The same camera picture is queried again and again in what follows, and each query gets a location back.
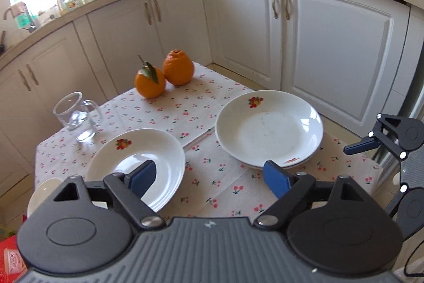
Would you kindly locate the white bowl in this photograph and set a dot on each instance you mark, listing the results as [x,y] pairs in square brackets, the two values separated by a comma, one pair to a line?
[43,191]

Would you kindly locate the bumpy orange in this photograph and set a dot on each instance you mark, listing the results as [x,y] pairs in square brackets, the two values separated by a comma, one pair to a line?
[178,68]

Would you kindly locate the cherry print tablecloth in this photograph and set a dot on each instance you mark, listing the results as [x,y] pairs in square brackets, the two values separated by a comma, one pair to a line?
[214,182]

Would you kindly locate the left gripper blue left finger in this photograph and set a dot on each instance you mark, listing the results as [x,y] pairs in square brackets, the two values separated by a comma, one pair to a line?
[127,190]

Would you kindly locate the white plate with fruit print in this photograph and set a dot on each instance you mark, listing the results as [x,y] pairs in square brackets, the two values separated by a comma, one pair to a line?
[129,150]

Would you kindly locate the faucet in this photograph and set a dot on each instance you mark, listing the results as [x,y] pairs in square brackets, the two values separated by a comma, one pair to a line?
[22,16]

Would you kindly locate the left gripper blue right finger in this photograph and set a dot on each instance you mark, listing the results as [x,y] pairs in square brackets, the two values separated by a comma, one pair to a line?
[294,196]

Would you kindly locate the clear glass mug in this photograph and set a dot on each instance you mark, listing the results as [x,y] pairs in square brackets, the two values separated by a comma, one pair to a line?
[81,118]

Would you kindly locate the red milk tea box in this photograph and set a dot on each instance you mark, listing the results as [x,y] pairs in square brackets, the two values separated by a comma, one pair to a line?
[12,265]

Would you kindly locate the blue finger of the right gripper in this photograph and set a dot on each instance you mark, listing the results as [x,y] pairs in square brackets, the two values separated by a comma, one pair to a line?
[366,144]

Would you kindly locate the white kitchen cabinets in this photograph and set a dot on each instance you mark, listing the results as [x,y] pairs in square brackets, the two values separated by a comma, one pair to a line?
[349,58]

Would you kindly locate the white plate on stack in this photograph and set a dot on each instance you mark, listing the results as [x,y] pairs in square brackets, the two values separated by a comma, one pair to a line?
[265,118]

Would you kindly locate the orange with leaf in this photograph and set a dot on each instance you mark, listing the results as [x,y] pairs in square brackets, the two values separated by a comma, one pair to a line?
[149,81]

